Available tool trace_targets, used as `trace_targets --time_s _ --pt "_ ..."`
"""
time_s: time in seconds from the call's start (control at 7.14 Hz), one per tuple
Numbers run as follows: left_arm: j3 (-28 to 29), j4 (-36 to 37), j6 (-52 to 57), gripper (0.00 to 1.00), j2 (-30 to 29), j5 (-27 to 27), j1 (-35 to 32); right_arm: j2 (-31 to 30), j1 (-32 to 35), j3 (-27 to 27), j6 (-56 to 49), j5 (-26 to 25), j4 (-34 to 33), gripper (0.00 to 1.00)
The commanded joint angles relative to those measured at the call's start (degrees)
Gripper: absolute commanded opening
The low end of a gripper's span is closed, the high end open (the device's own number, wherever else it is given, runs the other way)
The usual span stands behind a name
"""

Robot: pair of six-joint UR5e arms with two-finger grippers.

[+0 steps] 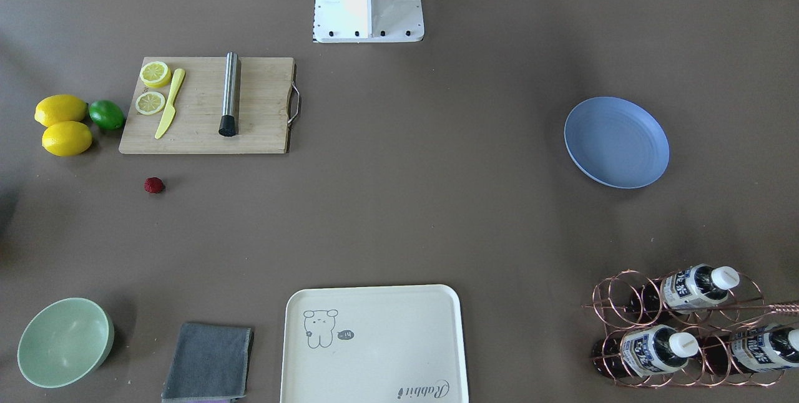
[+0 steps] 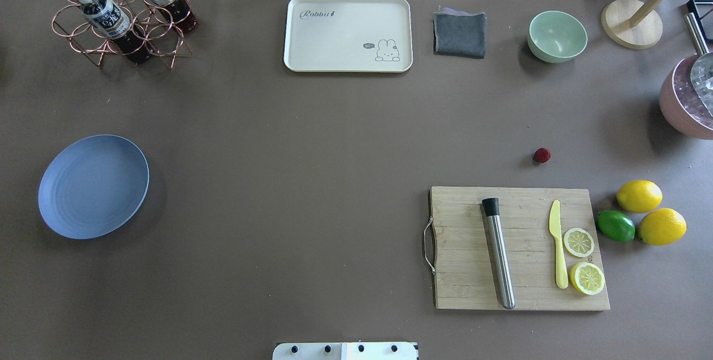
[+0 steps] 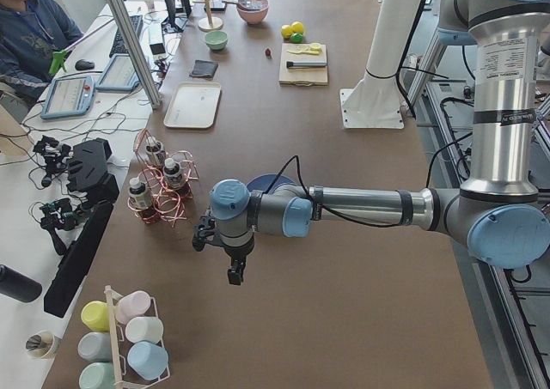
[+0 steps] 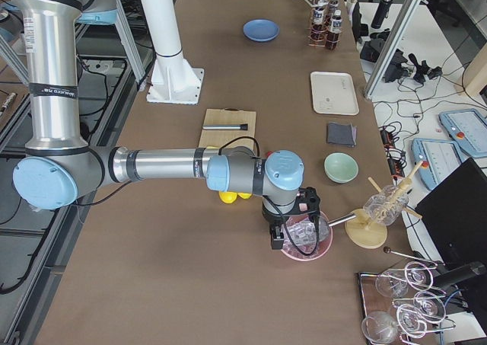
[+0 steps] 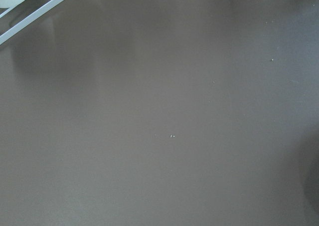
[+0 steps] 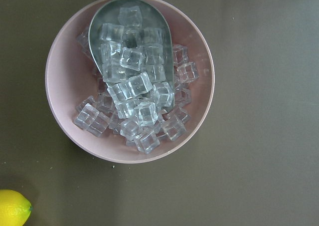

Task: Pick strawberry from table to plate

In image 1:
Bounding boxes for copper wire bottle rack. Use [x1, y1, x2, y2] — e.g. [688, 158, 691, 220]
[590, 270, 797, 389]

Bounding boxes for upper lemon slice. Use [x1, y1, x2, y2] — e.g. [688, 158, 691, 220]
[139, 60, 172, 89]

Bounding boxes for whole lemon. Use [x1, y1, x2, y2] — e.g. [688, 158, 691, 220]
[42, 121, 92, 157]
[34, 94, 87, 127]

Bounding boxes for grey folded cloth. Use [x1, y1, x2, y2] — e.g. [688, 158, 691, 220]
[162, 323, 252, 402]

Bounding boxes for blue plate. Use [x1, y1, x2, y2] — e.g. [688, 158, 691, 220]
[563, 97, 670, 189]

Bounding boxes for lower drink bottle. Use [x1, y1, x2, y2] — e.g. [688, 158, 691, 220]
[591, 324, 700, 380]
[699, 324, 798, 376]

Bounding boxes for upper whole lemon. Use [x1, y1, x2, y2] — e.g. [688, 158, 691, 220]
[34, 94, 87, 127]

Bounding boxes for lemon slice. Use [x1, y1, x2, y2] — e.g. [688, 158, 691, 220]
[134, 91, 166, 115]
[139, 60, 172, 89]

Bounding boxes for steel muddler black tip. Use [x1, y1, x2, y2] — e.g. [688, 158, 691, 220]
[218, 51, 240, 137]

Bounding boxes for green lime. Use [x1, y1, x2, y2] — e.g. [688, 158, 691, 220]
[88, 100, 125, 130]

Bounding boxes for yellow plastic knife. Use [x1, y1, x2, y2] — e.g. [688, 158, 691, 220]
[154, 68, 185, 139]

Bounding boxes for lower whole lemon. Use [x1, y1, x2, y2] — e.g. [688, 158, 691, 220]
[42, 121, 92, 157]

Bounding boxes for wooden cutting board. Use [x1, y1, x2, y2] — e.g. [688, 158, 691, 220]
[118, 56, 297, 155]

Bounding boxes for lower lemon slice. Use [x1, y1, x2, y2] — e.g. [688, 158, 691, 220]
[134, 91, 166, 115]

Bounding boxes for top dark drink bottle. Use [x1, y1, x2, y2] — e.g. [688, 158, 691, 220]
[627, 264, 741, 319]

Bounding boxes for green bowl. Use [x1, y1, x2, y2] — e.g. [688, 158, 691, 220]
[17, 298, 115, 389]

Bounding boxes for cream rabbit tray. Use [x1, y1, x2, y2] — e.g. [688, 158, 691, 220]
[280, 284, 470, 402]

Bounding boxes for red strawberry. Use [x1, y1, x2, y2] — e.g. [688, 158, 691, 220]
[144, 177, 165, 195]

